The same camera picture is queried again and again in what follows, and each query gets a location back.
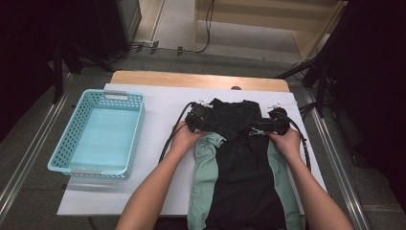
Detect black floor cables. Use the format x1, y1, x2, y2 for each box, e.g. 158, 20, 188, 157
298, 101, 320, 120

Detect hanging black cable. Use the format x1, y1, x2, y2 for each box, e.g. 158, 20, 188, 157
193, 0, 215, 55

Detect light wooden shelf unit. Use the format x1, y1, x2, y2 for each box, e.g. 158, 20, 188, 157
192, 0, 350, 60

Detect dark cabinet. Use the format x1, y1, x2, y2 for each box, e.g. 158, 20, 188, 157
94, 0, 143, 60

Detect black metal stand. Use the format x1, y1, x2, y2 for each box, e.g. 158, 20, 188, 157
51, 39, 116, 104
274, 0, 355, 119

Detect black and green shirt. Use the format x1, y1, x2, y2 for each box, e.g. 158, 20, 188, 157
186, 98, 305, 230

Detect black curtain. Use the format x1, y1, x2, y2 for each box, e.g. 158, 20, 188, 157
328, 0, 406, 214
0, 0, 100, 143

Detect hand-held gripper black cable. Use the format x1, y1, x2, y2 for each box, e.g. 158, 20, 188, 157
158, 101, 195, 164
285, 114, 312, 173

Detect person's right hand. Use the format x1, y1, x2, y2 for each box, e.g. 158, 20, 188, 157
267, 127, 303, 161

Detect person's left hand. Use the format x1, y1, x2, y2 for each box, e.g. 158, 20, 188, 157
170, 122, 209, 157

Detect left hand-held gripper black cable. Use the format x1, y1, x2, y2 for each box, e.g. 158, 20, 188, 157
158, 101, 195, 164

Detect turquoise plastic basket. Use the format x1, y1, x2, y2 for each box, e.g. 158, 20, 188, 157
47, 88, 147, 178

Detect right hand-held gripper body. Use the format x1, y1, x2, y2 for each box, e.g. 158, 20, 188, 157
267, 101, 298, 136

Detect metal floor rail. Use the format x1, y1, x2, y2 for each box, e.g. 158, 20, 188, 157
0, 71, 78, 223
300, 87, 373, 230

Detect taped floor cable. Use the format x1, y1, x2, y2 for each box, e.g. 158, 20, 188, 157
108, 39, 196, 63

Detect right hand-held gripper black cable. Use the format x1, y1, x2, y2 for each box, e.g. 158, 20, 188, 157
285, 114, 312, 173

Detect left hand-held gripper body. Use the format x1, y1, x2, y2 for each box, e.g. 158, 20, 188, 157
185, 99, 218, 133

